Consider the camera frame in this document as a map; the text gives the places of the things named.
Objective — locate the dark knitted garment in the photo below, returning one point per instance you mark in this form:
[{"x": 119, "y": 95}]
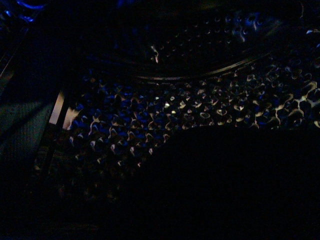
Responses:
[{"x": 221, "y": 183}]

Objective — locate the stainless steel perforated drum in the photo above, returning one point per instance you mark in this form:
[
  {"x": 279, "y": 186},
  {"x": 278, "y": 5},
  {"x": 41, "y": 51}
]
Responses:
[{"x": 154, "y": 67}]

